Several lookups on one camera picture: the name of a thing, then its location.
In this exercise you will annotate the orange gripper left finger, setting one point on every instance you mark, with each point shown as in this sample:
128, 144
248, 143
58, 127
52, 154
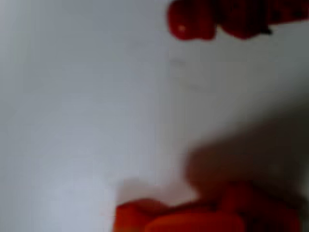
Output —
169, 222

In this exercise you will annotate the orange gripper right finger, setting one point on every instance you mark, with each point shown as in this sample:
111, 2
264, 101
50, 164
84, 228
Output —
260, 210

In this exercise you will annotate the small red toy piece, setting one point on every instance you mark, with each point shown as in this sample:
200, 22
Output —
193, 21

